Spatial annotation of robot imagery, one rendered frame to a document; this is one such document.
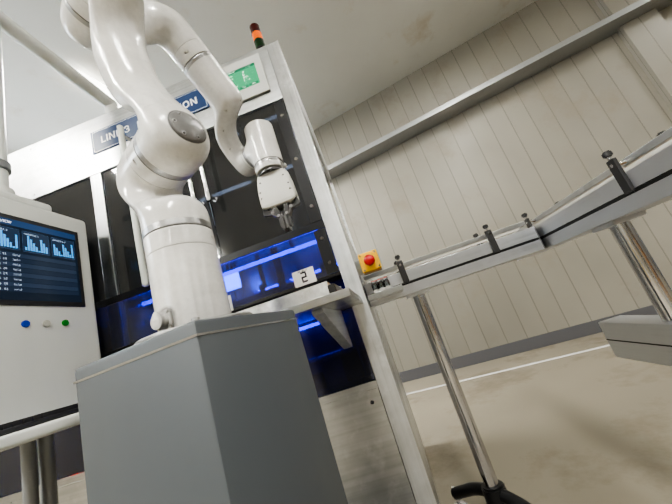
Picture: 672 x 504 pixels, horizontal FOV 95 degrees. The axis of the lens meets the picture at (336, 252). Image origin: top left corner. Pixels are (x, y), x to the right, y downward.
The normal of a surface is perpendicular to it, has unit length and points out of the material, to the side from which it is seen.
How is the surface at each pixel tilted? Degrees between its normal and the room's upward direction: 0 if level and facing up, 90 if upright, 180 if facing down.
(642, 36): 90
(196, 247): 90
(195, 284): 90
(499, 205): 90
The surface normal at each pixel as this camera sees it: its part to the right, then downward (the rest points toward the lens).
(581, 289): -0.38, -0.11
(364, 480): -0.16, -0.20
